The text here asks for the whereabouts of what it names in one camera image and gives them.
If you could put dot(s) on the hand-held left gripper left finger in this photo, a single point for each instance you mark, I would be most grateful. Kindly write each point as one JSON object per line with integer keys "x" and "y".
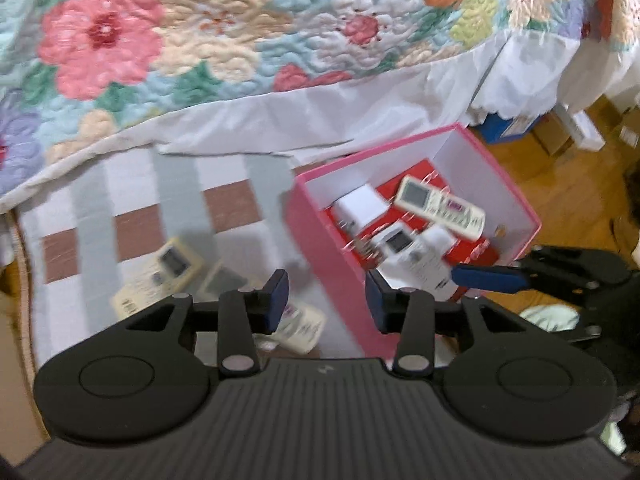
{"x": 276, "y": 305}

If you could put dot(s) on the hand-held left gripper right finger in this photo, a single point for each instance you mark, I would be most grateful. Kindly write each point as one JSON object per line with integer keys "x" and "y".
{"x": 379, "y": 305}

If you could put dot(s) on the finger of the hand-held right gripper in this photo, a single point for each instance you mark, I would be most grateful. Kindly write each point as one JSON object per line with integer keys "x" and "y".
{"x": 487, "y": 278}

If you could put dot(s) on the cream remote pink button grey screen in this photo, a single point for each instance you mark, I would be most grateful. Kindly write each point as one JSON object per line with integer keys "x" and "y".
{"x": 305, "y": 329}

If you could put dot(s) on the white charger adapter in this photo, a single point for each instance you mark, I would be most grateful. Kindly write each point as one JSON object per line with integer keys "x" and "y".
{"x": 440, "y": 237}
{"x": 360, "y": 205}

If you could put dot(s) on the large cream remote pink button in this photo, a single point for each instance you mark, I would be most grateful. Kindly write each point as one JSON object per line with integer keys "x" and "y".
{"x": 450, "y": 210}

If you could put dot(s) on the pink cardboard box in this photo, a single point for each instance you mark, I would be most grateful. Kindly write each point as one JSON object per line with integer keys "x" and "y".
{"x": 320, "y": 240}

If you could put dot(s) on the yellowish cream remote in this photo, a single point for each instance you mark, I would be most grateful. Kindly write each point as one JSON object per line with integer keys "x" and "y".
{"x": 150, "y": 285}

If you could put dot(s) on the light green cloth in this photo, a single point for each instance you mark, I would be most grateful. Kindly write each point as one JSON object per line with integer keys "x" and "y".
{"x": 550, "y": 317}

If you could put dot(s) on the blue box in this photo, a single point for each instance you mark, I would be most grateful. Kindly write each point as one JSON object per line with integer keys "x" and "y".
{"x": 500, "y": 129}

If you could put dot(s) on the brown cardboard box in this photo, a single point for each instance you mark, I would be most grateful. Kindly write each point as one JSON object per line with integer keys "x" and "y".
{"x": 552, "y": 137}
{"x": 620, "y": 120}

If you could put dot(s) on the striped cloth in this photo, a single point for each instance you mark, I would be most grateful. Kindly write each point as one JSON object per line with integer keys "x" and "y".
{"x": 140, "y": 230}

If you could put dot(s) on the white box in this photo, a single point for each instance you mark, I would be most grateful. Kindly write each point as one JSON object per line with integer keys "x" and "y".
{"x": 582, "y": 130}

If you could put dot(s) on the white bed sheet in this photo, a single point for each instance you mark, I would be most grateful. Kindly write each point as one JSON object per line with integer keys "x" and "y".
{"x": 400, "y": 95}

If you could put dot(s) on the wooden furniture edge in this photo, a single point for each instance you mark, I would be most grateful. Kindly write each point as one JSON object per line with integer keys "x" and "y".
{"x": 12, "y": 360}

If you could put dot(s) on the floral quilt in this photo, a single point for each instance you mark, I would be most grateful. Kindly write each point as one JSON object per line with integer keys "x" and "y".
{"x": 200, "y": 35}

